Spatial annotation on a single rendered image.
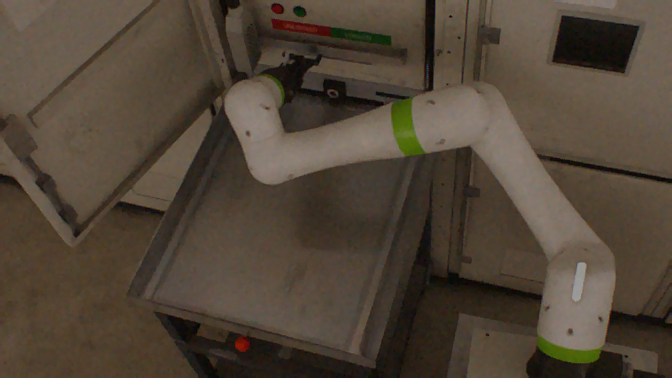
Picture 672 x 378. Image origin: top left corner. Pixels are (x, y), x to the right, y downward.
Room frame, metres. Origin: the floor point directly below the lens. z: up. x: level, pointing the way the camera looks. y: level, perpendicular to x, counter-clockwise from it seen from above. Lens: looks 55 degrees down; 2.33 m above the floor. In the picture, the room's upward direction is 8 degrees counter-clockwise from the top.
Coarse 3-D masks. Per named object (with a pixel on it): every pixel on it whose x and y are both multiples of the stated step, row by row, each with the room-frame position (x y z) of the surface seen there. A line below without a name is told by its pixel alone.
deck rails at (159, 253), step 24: (216, 120) 1.30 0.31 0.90; (216, 144) 1.26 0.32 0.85; (192, 168) 1.15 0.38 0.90; (408, 168) 1.09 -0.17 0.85; (192, 192) 1.11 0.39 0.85; (408, 192) 0.99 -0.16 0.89; (168, 216) 1.01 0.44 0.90; (192, 216) 1.04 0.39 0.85; (168, 240) 0.98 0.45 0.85; (384, 240) 0.89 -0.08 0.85; (144, 264) 0.89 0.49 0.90; (384, 264) 0.79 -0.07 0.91; (144, 288) 0.85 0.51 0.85; (384, 288) 0.76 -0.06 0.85; (360, 312) 0.71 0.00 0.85; (360, 336) 0.65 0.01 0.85
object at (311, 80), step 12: (312, 72) 1.40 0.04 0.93; (312, 84) 1.39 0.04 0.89; (348, 84) 1.35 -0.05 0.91; (360, 84) 1.34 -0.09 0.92; (372, 84) 1.33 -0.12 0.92; (384, 84) 1.32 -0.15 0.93; (432, 84) 1.30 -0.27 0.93; (360, 96) 1.34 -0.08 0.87; (372, 96) 1.33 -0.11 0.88; (396, 96) 1.30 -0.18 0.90; (408, 96) 1.28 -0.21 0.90
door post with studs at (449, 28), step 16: (448, 0) 1.21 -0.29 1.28; (464, 0) 1.20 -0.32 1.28; (448, 16) 1.21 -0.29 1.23; (464, 16) 1.20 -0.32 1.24; (448, 32) 1.21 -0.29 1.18; (448, 48) 1.21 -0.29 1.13; (448, 64) 1.21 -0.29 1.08; (448, 80) 1.21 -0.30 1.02; (448, 160) 1.21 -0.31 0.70; (448, 176) 1.21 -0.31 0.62; (448, 192) 1.20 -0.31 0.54; (448, 208) 1.20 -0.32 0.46; (448, 224) 1.20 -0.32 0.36; (448, 240) 1.20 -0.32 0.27
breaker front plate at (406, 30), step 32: (256, 0) 1.45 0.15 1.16; (288, 0) 1.42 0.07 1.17; (320, 0) 1.38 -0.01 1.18; (352, 0) 1.35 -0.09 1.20; (384, 0) 1.32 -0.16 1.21; (416, 0) 1.29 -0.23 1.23; (288, 32) 1.43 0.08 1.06; (384, 32) 1.32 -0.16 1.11; (416, 32) 1.29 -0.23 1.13; (320, 64) 1.39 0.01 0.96; (352, 64) 1.36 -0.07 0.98; (416, 64) 1.29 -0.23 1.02
